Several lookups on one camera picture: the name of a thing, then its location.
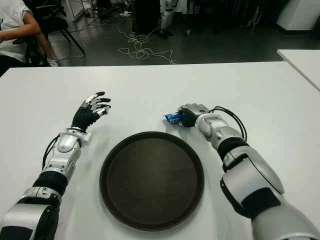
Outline right robot hand black silver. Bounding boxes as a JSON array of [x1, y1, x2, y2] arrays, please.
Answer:
[[176, 103, 211, 128]]

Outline left robot hand black silver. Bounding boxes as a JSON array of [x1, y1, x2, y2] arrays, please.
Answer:
[[71, 91, 112, 133]]

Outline blue Oreo cookie pack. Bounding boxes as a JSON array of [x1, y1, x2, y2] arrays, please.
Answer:
[[163, 112, 187, 126]]

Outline round dark brown tray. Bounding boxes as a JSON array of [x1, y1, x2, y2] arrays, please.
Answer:
[[99, 131, 205, 225]]

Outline black stand with caster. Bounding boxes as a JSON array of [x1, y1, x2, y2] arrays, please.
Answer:
[[178, 9, 201, 36]]

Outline silver humanoid robot legs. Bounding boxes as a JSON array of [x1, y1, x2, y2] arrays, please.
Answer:
[[159, 0, 179, 40]]

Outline black office chair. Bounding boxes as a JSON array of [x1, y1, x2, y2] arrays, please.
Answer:
[[12, 0, 86, 67]]

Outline black cabinet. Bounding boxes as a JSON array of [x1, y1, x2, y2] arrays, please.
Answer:
[[133, 0, 162, 36]]

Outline white storage unit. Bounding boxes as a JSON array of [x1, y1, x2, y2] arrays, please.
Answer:
[[59, 0, 87, 22]]

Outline seated person in white shirt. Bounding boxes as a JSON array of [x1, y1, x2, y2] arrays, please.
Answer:
[[0, 0, 59, 76]]

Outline white side table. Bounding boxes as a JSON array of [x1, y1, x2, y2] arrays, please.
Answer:
[[276, 48, 320, 92]]

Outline white angled cabinet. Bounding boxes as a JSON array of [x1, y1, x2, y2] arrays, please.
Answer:
[[275, 0, 320, 35]]

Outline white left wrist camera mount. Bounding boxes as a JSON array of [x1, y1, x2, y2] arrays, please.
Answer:
[[81, 132, 92, 146]]

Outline tangled white floor cable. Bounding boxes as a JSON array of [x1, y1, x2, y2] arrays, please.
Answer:
[[74, 12, 177, 65]]

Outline folded metal frame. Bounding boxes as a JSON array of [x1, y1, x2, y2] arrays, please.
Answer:
[[246, 4, 263, 28]]

